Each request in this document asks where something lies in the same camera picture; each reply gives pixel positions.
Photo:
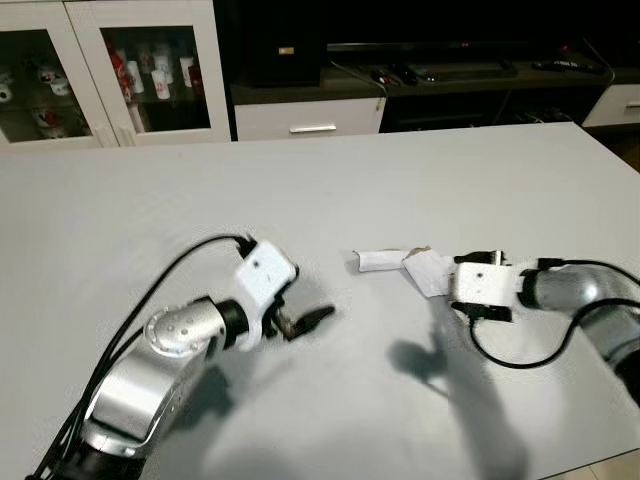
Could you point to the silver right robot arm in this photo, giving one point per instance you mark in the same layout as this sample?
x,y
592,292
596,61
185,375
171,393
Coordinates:
x,y
585,290

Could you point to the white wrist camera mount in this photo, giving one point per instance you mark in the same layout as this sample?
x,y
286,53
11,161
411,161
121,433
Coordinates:
x,y
265,273
483,285

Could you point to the small black remote control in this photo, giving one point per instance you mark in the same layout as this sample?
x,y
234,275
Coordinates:
x,y
381,75

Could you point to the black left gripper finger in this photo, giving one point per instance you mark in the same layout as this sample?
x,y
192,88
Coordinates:
x,y
312,320

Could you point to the white red printed cup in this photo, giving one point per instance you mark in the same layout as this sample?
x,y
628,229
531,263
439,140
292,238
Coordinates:
x,y
161,83
187,70
136,79

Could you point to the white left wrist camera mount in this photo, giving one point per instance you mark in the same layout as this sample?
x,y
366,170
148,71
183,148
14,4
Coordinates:
x,y
265,273

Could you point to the white glass door cabinet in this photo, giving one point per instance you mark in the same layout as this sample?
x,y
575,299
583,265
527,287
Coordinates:
x,y
225,60

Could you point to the white paper scrap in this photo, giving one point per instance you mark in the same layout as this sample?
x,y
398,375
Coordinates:
x,y
378,261
430,272

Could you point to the black flat television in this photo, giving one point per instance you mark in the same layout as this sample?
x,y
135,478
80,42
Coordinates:
x,y
470,20

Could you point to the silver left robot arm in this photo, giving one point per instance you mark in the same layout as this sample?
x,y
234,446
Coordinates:
x,y
150,385

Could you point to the narrow white drawer front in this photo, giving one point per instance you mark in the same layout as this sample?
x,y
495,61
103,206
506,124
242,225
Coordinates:
x,y
610,108

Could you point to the black speaker box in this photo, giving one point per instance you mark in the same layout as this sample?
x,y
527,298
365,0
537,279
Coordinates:
x,y
285,40

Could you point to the flat black remote control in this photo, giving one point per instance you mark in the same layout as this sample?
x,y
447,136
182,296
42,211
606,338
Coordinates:
x,y
565,65

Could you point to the white rolled paper scrap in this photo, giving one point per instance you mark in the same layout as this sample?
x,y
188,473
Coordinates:
x,y
378,261

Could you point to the dark television stand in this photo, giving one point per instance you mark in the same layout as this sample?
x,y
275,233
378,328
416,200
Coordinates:
x,y
470,92

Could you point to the tall red white bottle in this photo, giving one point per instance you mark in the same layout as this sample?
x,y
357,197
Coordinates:
x,y
118,62

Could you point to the wide white drawer front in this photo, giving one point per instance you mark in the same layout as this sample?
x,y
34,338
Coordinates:
x,y
270,115

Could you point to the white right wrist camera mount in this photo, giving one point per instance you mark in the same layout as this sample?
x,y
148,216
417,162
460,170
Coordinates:
x,y
483,285

